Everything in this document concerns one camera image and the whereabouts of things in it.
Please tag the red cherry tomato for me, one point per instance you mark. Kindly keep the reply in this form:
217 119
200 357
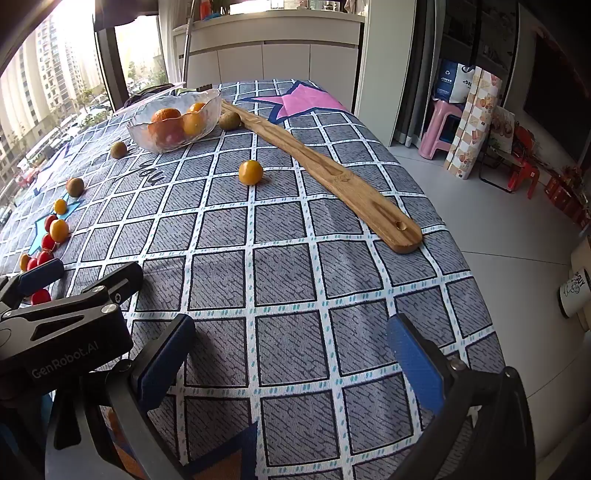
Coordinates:
32 264
49 221
45 257
40 297
47 241

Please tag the clear glass bowl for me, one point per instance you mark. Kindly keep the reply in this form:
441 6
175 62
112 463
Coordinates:
143 134

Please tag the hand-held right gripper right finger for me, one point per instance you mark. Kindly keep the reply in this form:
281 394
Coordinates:
415 364

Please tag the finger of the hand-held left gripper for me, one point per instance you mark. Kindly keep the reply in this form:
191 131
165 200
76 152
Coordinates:
122 279
41 273

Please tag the red gift box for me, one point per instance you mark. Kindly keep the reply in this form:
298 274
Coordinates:
561 194

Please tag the white shopping bag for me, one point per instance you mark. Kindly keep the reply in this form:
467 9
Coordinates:
450 81

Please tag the white mug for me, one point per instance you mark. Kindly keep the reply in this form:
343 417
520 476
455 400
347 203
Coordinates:
572 290

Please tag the yellow cherry tomato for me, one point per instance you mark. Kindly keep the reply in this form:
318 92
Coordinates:
59 231
23 262
250 172
60 206

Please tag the grey checked star tablecloth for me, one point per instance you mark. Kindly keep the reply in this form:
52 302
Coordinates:
277 286

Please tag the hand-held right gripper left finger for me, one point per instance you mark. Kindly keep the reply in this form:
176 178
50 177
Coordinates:
161 364

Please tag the long wooden board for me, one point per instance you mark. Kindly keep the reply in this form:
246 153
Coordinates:
351 184

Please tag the tall patterned gift box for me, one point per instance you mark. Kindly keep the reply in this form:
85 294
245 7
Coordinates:
471 134

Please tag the red plastic stool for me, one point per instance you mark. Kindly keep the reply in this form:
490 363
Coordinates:
526 177

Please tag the flat patterned gift box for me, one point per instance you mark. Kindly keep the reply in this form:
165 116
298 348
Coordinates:
502 129

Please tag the brown longan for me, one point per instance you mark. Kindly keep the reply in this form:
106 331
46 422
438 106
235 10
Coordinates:
118 150
75 186
229 121

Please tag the metal mop pole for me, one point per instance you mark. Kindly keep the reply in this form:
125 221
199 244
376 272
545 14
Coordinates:
186 50

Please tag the mandarin orange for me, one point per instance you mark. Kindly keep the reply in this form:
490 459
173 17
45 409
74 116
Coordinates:
197 107
194 123
165 116

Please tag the black television screen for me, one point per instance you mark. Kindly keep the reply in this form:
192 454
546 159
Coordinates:
558 101

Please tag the pink plastic stool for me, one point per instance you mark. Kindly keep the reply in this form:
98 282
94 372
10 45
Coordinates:
438 124

